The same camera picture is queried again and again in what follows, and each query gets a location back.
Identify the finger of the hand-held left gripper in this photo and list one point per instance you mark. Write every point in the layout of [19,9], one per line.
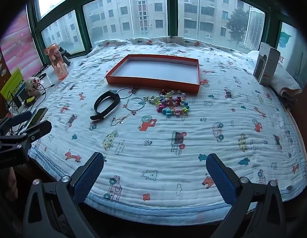
[19,118]
[34,131]

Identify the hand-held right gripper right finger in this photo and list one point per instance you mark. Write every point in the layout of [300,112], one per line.
[221,176]

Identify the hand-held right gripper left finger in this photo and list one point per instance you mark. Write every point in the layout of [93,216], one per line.
[87,178]

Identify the silver hoop earring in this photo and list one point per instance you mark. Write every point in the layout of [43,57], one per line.
[126,103]

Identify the black smart band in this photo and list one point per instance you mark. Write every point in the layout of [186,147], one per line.
[111,95]

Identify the orange cardboard tray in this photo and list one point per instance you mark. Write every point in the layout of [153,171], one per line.
[153,83]

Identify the person's left forearm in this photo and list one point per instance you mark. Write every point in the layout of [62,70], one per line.
[12,183]

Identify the black smartphone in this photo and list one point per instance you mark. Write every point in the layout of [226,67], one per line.
[38,118]

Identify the green yellow box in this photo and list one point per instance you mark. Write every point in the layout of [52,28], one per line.
[12,84]

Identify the cartoon printed white blanket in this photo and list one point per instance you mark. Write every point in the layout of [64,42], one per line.
[168,148]

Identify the orange water bottle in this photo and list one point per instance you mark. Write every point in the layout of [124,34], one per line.
[58,63]

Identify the folded white towel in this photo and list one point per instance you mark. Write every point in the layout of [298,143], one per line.
[286,81]

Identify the white and black carton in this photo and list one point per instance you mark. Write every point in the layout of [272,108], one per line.
[266,64]

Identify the white louvred outdoor unit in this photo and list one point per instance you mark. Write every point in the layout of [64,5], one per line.
[254,29]

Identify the blue cartoon window sticker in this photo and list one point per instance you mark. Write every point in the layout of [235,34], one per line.
[285,38]

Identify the pink wall poster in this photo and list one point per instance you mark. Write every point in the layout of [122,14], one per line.
[19,49]

